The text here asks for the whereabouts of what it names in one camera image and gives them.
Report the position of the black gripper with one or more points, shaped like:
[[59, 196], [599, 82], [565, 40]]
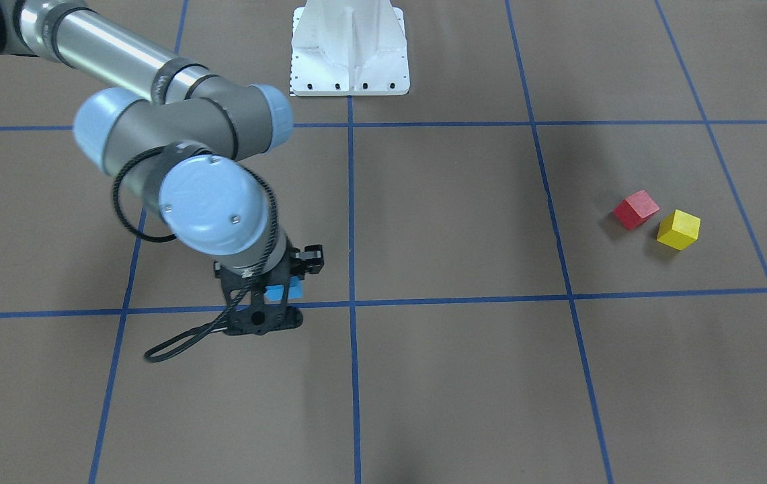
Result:
[[310, 261]]

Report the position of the blue wooden block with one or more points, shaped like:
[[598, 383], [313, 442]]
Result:
[[293, 290]]

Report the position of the red wooden block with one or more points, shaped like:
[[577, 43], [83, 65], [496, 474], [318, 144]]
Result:
[[635, 210]]

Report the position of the yellow wooden block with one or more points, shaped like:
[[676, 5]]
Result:
[[679, 230]]

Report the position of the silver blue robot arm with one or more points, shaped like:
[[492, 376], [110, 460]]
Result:
[[168, 131]]

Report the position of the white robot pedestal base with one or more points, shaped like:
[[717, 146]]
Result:
[[349, 48]]

